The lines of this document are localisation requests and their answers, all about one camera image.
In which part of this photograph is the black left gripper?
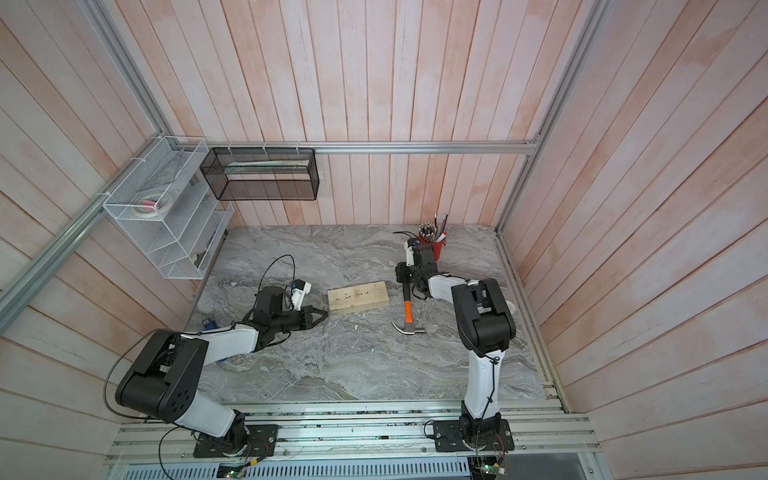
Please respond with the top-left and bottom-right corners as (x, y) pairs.
(272, 305), (329, 333)

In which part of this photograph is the pale wooden block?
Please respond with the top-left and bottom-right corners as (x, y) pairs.
(327, 281), (390, 315)

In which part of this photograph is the claw hammer orange black handle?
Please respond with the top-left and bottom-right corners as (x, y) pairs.
(393, 280), (426, 335)

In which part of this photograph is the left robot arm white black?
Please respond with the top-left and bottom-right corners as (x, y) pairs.
(115, 286), (328, 442)

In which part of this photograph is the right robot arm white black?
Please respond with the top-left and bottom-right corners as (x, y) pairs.
(395, 238), (516, 444)

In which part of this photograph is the red metal pencil bucket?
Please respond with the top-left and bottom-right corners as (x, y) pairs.
(429, 233), (447, 262)

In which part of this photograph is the bundle of pencils and pens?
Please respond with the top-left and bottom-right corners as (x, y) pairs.
(418, 214), (448, 244)

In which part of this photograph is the roll of tape on shelf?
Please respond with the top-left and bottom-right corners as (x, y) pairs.
(130, 191), (174, 219)

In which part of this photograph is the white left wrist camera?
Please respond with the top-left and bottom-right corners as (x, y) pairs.
(290, 279), (312, 310)

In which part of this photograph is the aluminium mounting rail bed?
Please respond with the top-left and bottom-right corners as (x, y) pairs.
(105, 395), (612, 479)

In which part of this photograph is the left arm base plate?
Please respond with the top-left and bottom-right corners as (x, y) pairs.
(193, 420), (279, 458)

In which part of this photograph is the black mesh wall basket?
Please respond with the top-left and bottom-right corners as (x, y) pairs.
(200, 147), (320, 201)

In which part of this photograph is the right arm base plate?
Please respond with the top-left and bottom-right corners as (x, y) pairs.
(430, 417), (515, 453)

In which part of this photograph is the white wire wall shelf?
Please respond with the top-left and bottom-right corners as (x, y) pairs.
(103, 136), (234, 280)

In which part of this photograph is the aluminium frame rail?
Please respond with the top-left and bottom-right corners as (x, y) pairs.
(0, 0), (613, 334)

